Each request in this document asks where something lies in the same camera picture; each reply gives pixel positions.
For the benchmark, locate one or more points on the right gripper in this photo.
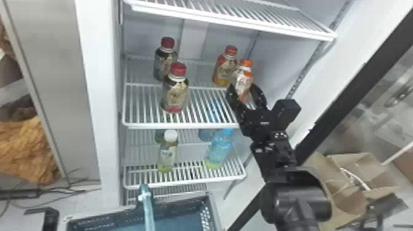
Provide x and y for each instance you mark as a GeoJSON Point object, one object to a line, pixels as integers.
{"type": "Point", "coordinates": [258, 122]}

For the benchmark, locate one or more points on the orange bottle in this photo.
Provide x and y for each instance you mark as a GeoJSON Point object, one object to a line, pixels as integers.
{"type": "Point", "coordinates": [243, 79]}
{"type": "Point", "coordinates": [224, 69]}

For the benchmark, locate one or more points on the blue bottle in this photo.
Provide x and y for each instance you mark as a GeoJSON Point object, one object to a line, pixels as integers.
{"type": "Point", "coordinates": [220, 148]}

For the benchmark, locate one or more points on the brown bottle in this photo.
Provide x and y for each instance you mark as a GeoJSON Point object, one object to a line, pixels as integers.
{"type": "Point", "coordinates": [164, 59]}
{"type": "Point", "coordinates": [175, 92]}

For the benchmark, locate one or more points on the green bottle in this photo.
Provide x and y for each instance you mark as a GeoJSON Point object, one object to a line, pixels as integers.
{"type": "Point", "coordinates": [167, 153]}

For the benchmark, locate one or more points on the fridge door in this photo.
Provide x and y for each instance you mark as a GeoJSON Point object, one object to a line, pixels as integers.
{"type": "Point", "coordinates": [351, 93]}

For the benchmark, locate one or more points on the cardboard box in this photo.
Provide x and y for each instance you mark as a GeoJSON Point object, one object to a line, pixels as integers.
{"type": "Point", "coordinates": [348, 180]}

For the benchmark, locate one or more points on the blue basket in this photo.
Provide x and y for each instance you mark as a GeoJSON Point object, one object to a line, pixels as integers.
{"type": "Point", "coordinates": [167, 216]}

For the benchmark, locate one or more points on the white fridge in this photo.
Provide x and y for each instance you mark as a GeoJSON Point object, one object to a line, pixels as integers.
{"type": "Point", "coordinates": [100, 96]}

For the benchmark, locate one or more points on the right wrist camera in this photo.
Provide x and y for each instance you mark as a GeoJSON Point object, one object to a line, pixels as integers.
{"type": "Point", "coordinates": [285, 111]}

